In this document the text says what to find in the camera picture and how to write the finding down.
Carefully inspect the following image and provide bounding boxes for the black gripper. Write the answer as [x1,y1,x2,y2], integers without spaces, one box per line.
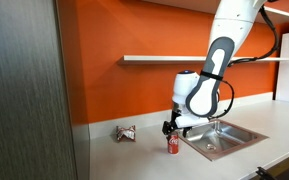
[162,109,194,138]

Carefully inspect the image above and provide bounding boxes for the red soda can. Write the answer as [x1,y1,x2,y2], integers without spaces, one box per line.
[167,131,180,155]

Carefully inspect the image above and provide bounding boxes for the chrome faucet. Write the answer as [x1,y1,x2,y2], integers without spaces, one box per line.
[213,120,222,135]

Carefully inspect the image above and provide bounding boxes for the stainless steel sink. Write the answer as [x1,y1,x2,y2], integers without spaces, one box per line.
[178,119,270,162]

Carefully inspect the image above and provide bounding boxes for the crumpled red snack wrapper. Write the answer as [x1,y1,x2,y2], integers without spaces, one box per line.
[115,124,137,143]

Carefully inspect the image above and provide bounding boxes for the long white wall shelf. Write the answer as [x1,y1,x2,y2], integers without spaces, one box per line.
[117,54,289,66]

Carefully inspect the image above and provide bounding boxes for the black mount bracket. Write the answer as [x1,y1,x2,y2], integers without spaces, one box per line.
[254,165,289,180]

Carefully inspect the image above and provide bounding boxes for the black cable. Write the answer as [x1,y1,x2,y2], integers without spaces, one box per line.
[216,4,282,120]

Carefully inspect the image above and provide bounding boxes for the high white wall shelf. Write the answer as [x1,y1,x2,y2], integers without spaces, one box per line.
[263,5,289,20]

